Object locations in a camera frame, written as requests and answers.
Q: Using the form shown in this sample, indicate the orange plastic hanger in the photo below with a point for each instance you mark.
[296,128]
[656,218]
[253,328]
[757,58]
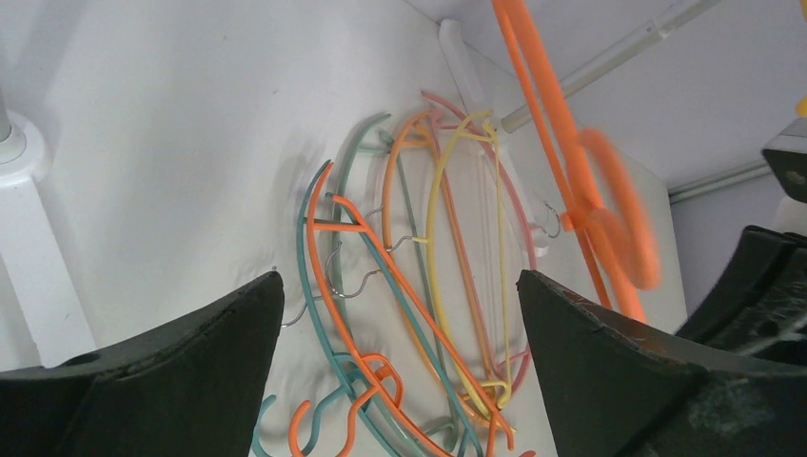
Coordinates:
[372,312]
[602,206]

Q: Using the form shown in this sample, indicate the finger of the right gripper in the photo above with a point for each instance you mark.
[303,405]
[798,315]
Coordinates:
[757,307]

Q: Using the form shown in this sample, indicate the teal plastic hanger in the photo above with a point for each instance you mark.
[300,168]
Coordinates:
[364,415]

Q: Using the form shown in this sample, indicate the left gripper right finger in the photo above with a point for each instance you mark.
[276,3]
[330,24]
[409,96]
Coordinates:
[613,386]

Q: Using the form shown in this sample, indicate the yellow-orange plastic hanger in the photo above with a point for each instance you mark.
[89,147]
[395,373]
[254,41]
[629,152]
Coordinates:
[801,108]

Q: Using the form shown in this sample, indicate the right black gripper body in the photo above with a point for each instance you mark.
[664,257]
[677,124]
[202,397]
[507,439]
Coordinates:
[785,155]

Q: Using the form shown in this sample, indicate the white clothes rack frame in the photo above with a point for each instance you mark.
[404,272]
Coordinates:
[179,136]

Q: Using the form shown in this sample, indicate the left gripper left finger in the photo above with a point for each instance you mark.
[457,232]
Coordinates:
[190,387]

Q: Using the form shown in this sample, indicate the light orange wire-hook hanger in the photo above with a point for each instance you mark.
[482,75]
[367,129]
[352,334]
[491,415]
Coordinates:
[478,400]

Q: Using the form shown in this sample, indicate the pink wire-hook hanger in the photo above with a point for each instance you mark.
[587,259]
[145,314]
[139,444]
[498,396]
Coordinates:
[509,372]

